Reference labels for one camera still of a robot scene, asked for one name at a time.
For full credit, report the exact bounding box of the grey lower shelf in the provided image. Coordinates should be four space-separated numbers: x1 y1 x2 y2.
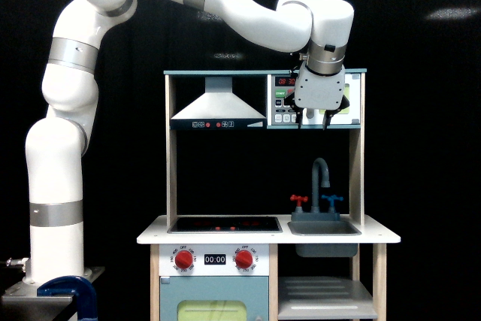
278 277 377 320

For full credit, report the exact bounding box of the black stovetop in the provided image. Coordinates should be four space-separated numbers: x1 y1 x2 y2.
168 216 281 233

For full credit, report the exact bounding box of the black timer display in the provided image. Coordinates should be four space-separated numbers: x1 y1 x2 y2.
204 253 226 265

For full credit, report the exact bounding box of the teal lower oven door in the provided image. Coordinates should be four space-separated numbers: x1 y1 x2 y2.
160 276 269 320

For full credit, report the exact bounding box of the grey sink basin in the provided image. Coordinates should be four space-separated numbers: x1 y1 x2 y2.
288 220 361 258

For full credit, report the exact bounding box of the metal cable connector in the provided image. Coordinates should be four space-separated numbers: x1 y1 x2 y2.
5 257 29 268

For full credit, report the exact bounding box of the left red oven knob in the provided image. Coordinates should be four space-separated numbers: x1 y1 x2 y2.
174 250 194 270

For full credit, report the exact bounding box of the right red oven knob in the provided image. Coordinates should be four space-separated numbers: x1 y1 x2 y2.
234 250 253 269

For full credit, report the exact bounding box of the grey microwave control panel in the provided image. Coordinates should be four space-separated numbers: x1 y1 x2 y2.
267 74 297 127

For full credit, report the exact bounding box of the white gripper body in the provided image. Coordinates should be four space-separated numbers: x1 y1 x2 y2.
294 63 345 110

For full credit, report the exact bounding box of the grey faucet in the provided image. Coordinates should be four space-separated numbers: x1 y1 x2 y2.
310 158 330 213

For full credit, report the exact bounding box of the blue clamp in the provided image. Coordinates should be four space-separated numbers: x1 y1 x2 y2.
37 276 98 321

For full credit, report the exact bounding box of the grey range hood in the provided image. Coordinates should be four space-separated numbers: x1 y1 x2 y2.
169 77 267 131

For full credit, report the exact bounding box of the blue tap handle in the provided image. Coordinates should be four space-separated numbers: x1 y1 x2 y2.
321 195 344 213

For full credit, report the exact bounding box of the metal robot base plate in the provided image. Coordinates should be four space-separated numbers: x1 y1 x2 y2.
0 266 106 304

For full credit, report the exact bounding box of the red oven knob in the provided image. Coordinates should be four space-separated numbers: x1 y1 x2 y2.
234 250 253 269
174 250 194 270

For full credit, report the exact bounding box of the red tap handle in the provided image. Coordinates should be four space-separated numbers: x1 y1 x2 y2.
290 195 309 213

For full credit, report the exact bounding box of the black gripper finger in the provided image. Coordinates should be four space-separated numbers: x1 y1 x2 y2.
284 91 303 129
322 95 349 129

